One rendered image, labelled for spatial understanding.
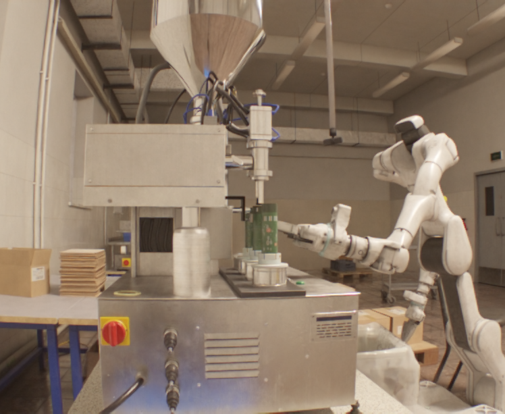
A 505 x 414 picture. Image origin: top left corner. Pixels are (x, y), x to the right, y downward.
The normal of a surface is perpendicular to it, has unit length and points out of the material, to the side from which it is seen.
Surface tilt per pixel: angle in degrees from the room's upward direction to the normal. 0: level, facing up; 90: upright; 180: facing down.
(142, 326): 90
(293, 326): 90
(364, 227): 90
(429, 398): 73
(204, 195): 90
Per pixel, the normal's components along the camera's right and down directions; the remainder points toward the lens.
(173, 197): 0.15, -0.04
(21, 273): -0.17, -0.04
